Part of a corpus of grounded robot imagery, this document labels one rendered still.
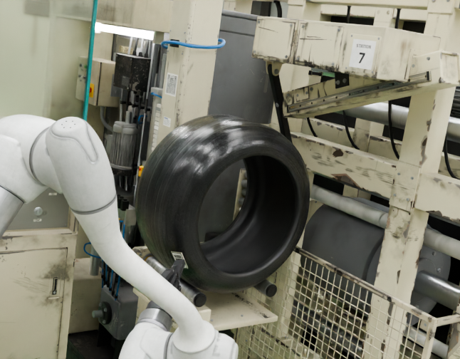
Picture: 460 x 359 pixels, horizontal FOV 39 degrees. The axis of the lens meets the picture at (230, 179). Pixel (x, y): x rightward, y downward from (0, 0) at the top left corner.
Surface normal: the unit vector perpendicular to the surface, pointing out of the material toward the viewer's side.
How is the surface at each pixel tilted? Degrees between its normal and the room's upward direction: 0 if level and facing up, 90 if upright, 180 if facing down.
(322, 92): 90
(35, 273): 90
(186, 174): 69
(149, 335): 21
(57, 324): 90
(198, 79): 90
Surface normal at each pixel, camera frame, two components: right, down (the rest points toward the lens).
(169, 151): -0.58, -0.57
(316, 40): -0.82, 0.00
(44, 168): -0.49, 0.43
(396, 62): 0.56, 0.25
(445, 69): 0.57, -0.06
